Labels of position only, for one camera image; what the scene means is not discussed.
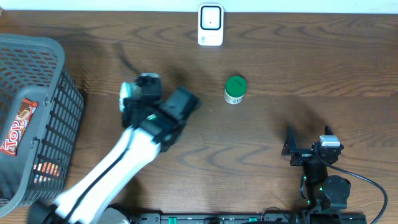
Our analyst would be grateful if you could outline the green lid jar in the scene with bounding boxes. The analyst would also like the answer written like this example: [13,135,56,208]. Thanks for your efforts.
[224,76,248,105]

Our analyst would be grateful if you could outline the orange snack packet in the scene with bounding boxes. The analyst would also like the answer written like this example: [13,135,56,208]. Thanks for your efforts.
[33,162,60,184]

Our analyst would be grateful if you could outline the white wet wipes pack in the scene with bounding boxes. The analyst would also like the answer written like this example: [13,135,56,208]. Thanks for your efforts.
[119,82,136,113]

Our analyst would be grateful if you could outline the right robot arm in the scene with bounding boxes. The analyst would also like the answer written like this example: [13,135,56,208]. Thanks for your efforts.
[281,126,351,212]

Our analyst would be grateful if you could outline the white barcode scanner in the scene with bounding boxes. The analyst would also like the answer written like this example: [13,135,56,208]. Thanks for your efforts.
[197,3,224,47]

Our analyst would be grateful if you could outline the grey plastic shopping basket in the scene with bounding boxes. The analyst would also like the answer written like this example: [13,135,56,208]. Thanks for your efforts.
[1,34,85,217]

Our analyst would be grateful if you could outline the red Top chocolate bar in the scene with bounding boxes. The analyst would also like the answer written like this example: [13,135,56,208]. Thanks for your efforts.
[1,98,39,156]

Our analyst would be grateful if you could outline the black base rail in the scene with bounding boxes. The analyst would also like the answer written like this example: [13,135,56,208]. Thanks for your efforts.
[131,211,367,224]

